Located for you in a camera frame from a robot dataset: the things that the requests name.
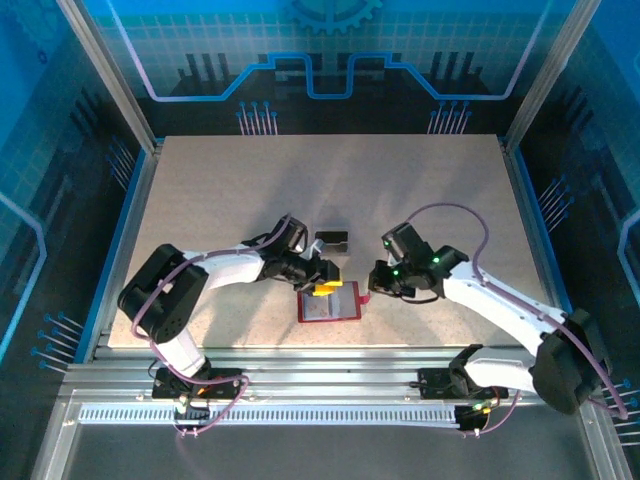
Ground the white credit card red print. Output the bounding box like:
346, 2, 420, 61
302, 292, 332, 321

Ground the red leather card holder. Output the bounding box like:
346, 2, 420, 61
296, 279, 374, 326

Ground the black credit card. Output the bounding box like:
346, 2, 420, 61
314, 229, 350, 256

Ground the clear acrylic card stand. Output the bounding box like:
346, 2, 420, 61
312, 207, 352, 259

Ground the small black circuit board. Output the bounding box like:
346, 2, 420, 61
172, 397, 211, 427
455, 403, 494, 434

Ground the aluminium front frame rail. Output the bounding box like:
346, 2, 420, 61
58, 346, 601, 401

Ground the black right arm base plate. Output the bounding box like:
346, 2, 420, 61
416, 366, 510, 401

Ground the aluminium side frame rail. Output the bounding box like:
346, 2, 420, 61
85, 139, 165, 362
499, 137, 576, 362

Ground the white slotted cable duct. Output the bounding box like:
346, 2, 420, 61
77, 404, 464, 427

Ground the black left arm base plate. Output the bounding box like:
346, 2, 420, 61
151, 366, 242, 401

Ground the aluminium frame post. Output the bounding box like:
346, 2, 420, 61
55, 0, 165, 155
501, 0, 602, 154

